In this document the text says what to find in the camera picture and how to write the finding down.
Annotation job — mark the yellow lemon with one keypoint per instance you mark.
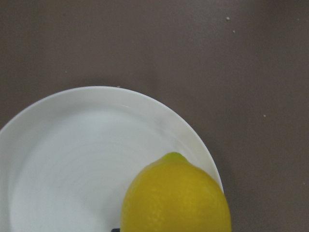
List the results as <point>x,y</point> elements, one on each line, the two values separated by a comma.
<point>172,195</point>

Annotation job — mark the white round plate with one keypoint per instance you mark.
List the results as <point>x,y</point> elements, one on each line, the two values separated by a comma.
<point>66,161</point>

